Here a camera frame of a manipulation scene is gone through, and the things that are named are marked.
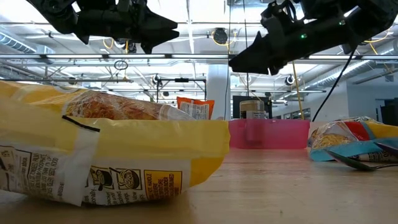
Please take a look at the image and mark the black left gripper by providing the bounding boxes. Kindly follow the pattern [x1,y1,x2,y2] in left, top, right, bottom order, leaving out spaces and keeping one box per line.
[74,0,181,55]

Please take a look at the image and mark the dark iridescent spoon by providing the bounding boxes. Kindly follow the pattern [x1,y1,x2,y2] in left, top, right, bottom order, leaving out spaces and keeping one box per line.
[374,141,398,157]

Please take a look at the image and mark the dark cabinet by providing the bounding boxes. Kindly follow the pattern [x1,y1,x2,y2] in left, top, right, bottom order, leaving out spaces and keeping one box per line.
[375,98,398,127]

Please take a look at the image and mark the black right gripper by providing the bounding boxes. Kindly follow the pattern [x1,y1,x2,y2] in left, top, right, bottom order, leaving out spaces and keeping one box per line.
[228,0,352,77]

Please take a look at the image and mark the orange ramen noodle packet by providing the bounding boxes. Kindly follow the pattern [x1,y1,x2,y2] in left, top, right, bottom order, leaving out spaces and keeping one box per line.
[176,96,216,121]

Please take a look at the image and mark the white pillar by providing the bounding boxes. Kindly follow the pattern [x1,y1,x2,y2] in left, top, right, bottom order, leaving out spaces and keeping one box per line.
[206,63,232,121]

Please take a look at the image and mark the ribbed ventilation duct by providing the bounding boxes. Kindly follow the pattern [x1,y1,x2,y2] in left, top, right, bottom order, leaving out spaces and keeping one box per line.
[0,32,37,54]

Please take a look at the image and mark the black ceiling cable reel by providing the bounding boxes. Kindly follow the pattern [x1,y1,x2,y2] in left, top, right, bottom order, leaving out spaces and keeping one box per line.
[113,39,138,55]
[211,27,230,46]

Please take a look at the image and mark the black hanging cable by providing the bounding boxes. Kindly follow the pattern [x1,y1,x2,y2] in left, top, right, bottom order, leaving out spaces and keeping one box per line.
[242,0,250,98]

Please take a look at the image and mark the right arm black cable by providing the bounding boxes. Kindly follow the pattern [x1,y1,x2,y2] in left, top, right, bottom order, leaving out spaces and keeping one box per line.
[312,48,358,123]

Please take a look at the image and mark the distant black frame stand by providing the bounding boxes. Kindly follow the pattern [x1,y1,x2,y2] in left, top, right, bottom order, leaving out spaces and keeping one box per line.
[156,77,208,121]

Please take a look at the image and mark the long ceiling light rail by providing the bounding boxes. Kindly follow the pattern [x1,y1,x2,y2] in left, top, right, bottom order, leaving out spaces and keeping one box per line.
[0,53,398,60]

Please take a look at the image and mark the tan-lid spice jar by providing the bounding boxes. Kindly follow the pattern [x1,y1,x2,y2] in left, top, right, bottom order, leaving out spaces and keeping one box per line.
[239,99,266,120]

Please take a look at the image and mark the multicoloured ramen noodle packet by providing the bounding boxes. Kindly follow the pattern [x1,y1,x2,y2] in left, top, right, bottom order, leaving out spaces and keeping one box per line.
[307,116,398,163]

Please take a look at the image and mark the iridescent purple spoon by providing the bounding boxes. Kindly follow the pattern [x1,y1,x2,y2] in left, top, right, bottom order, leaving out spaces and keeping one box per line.
[325,149,398,172]

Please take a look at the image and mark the black screen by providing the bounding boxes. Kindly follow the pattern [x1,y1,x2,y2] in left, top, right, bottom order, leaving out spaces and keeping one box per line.
[232,95,274,121]

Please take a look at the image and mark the yellow ramen noodle packet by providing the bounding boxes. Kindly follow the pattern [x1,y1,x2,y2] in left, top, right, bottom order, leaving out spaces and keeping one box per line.
[0,80,231,208]

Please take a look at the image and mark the red plastic tray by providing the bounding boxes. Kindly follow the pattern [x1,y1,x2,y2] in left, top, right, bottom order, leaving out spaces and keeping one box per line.
[228,118,312,150]

